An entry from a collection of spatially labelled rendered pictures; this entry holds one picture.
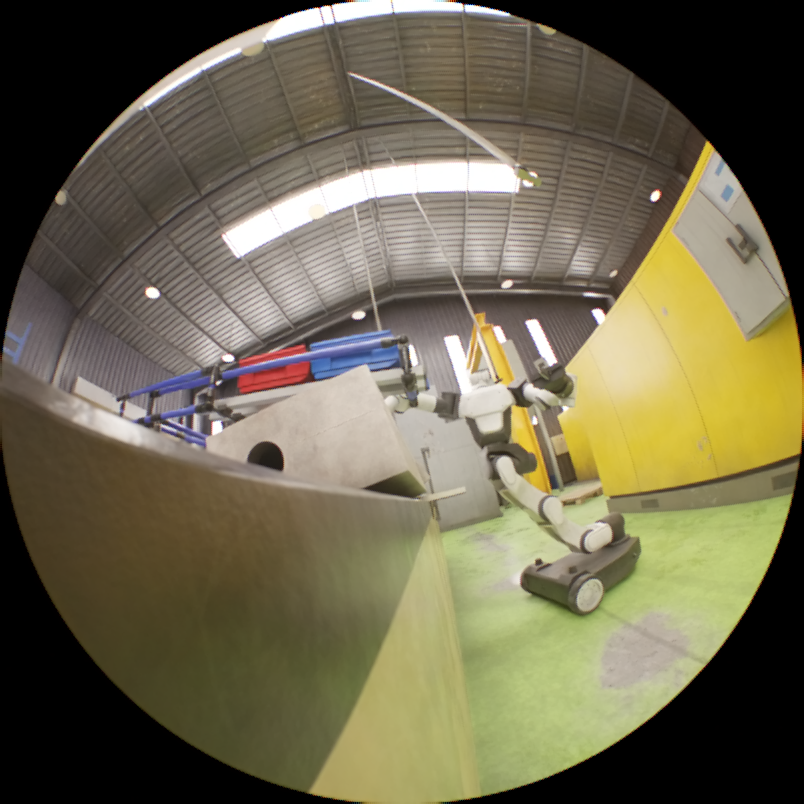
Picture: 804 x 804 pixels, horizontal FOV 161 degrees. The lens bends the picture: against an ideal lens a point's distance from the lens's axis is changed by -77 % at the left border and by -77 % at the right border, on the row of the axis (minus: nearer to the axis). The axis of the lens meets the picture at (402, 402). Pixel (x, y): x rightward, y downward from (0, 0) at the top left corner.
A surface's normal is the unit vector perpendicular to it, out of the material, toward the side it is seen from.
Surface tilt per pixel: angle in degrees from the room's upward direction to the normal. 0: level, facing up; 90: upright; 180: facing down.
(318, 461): 90
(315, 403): 90
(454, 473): 90
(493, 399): 88
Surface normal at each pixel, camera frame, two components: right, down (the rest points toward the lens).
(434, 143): 0.02, 0.94
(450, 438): -0.11, -0.34
